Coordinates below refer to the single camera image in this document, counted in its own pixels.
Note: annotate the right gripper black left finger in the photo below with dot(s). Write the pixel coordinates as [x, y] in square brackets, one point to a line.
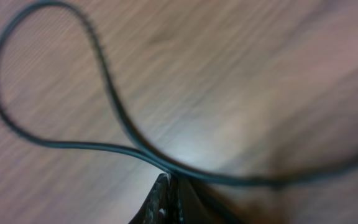
[155, 206]

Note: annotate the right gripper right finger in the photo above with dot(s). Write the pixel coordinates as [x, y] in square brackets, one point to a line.
[197, 207]

